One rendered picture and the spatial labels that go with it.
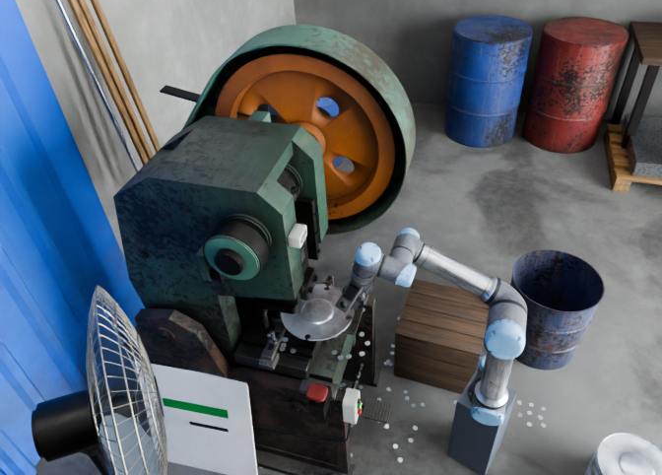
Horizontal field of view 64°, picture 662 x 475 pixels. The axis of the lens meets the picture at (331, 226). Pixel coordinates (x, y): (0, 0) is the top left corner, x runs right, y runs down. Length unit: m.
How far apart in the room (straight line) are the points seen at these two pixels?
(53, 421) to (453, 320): 1.87
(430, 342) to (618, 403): 0.98
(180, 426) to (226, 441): 0.21
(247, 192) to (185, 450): 1.48
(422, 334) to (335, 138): 1.08
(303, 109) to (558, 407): 1.89
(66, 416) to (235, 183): 0.74
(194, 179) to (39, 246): 1.13
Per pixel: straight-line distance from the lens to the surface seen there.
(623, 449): 2.65
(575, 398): 3.00
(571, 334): 2.84
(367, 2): 4.96
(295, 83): 1.97
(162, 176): 1.69
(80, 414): 1.34
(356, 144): 2.02
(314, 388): 1.95
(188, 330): 2.08
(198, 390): 2.36
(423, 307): 2.72
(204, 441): 2.59
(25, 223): 2.55
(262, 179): 1.59
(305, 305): 2.15
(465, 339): 2.62
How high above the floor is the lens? 2.40
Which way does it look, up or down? 40 degrees down
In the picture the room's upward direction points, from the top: 4 degrees counter-clockwise
